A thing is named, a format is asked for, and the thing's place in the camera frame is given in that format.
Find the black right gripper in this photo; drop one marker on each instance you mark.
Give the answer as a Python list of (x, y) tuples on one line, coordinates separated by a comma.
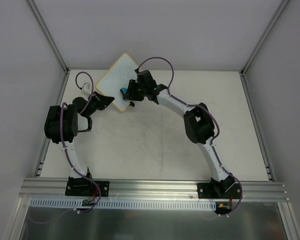
[(132, 91)]

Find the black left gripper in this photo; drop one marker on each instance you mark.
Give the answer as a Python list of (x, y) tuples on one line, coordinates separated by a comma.
[(98, 101)]

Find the blue bone shaped eraser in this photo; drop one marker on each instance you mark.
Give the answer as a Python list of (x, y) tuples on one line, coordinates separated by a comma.
[(123, 91)]

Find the yellow framed whiteboard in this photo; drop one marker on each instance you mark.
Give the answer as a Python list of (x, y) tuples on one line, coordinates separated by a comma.
[(116, 78)]

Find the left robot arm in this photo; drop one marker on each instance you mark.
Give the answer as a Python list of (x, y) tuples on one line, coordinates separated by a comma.
[(63, 123)]

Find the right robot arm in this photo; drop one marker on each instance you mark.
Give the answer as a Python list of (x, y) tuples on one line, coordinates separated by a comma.
[(199, 128)]

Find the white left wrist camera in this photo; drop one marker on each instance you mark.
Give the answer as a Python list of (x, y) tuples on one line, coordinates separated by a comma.
[(86, 89)]

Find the left aluminium frame post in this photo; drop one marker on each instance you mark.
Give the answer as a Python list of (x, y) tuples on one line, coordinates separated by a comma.
[(48, 36)]

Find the aluminium frame post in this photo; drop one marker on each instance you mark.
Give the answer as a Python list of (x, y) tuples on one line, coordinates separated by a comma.
[(265, 34), (48, 36)]

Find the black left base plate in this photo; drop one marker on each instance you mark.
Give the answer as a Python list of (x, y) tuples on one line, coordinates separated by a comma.
[(80, 187)]

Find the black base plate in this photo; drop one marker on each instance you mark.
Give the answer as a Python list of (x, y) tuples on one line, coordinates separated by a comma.
[(80, 187), (216, 191)]

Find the white slotted cable duct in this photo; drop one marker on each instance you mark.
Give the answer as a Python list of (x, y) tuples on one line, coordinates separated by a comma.
[(125, 204)]

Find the aluminium front rail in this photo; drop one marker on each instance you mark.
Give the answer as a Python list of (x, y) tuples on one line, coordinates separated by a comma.
[(156, 190)]

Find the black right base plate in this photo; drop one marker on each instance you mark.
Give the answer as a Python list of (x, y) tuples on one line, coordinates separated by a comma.
[(216, 191)]

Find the right aluminium frame post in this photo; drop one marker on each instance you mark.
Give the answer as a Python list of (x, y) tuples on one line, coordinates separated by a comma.
[(265, 34)]

